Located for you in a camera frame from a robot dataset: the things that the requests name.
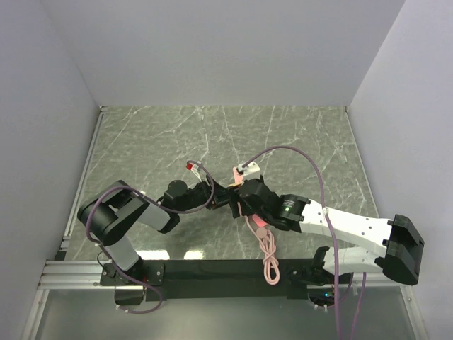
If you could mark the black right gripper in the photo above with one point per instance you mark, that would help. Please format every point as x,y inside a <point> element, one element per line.
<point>236,197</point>

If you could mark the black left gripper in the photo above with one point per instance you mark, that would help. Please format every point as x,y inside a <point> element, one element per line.
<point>221,197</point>

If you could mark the pink power strip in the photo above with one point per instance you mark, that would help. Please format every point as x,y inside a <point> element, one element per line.
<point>238,178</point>

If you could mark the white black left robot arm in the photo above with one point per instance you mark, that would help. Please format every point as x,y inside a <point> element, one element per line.
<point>109,215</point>

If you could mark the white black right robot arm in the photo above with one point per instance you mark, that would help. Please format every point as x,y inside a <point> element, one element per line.
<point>393,247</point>

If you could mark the red square plug adapter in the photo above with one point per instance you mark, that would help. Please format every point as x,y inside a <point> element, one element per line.
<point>258,221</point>

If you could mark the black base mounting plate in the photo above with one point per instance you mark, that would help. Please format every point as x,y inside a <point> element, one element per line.
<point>189,279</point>

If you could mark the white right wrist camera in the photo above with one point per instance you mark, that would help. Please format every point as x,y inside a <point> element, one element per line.
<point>249,171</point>

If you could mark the aluminium rail left edge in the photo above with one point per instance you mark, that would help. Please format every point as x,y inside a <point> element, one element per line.
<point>61,253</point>

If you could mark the aluminium rail frame front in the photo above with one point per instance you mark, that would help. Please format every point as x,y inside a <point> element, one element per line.
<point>86,275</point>

